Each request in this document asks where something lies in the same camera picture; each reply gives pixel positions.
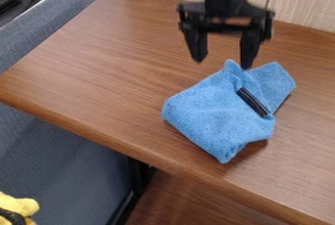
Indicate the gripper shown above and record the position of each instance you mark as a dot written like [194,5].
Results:
[224,4]

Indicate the blue cloth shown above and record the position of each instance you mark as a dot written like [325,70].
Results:
[227,111]

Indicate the yellow plush toy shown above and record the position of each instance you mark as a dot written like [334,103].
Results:
[15,210]

